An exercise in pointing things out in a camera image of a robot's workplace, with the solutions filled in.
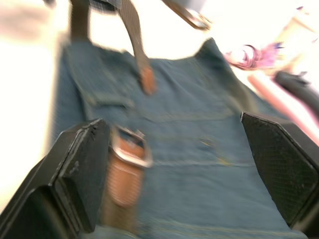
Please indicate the clear box with brown base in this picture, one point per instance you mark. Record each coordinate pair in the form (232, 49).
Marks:
(192, 18)

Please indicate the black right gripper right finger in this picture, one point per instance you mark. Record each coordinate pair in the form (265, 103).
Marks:
(281, 169)

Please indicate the blue denim shorts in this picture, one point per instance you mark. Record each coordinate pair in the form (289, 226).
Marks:
(187, 149)

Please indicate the brown braided belt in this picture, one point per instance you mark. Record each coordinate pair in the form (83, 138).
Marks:
(124, 179)

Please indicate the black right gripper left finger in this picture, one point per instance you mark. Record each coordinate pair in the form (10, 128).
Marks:
(62, 174)

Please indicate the black handheld controller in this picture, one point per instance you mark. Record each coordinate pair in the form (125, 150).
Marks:
(299, 87)

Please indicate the cream bottle with purple lid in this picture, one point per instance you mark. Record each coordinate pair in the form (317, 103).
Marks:
(299, 30)

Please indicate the pink folded cloth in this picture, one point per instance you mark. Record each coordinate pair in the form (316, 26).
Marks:
(261, 87)

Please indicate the pink bundle with black bands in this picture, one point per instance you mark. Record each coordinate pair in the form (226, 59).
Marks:
(246, 58)

